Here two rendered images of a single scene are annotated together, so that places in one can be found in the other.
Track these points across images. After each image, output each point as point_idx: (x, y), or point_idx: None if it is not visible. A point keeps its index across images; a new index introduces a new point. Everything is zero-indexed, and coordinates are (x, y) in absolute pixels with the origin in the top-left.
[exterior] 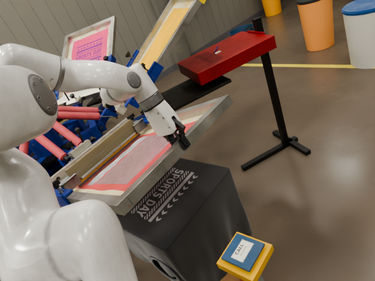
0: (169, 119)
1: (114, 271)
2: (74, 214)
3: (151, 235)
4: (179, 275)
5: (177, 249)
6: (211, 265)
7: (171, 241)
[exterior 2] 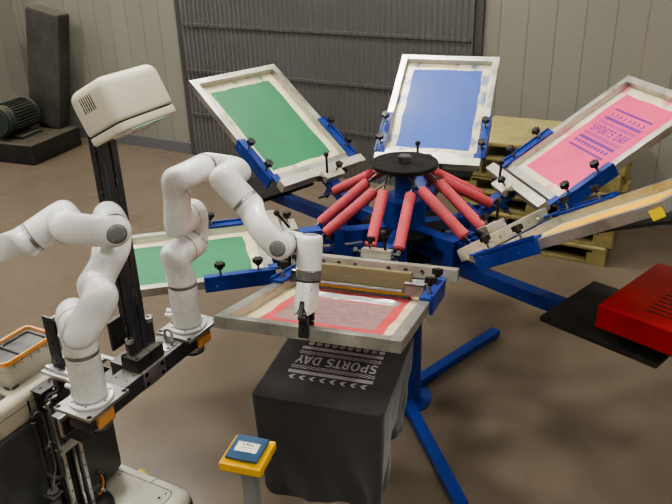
0: (297, 301)
1: (84, 313)
2: (95, 282)
3: (269, 378)
4: None
5: (261, 407)
6: (295, 469)
7: (262, 395)
